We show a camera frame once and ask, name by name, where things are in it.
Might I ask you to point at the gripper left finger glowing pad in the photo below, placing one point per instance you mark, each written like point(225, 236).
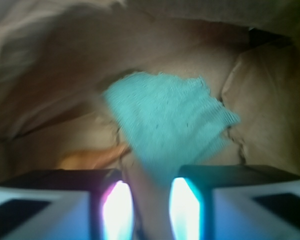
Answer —
point(66, 205)

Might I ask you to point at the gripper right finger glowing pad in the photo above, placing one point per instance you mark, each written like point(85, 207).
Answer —
point(234, 202)

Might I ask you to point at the light blue microfibre cloth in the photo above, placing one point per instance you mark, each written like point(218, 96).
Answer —
point(168, 121)

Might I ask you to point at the orange conch seashell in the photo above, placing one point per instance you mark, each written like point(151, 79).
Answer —
point(88, 159)

